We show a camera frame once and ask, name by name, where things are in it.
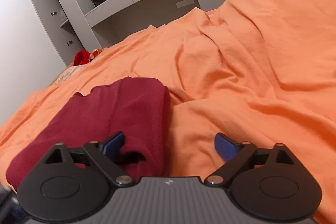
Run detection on red cloth on bed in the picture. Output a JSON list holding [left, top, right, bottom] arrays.
[[73, 50, 91, 66]]

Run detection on orange patterned cloth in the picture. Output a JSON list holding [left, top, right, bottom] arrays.
[[89, 48, 105, 62]]

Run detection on orange duvet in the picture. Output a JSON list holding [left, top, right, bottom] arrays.
[[1, 0, 335, 223]]

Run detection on dark red sweater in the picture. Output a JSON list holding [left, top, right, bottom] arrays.
[[6, 77, 170, 189]]

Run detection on white wall socket plate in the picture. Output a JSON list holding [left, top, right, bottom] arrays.
[[175, 0, 195, 9]]

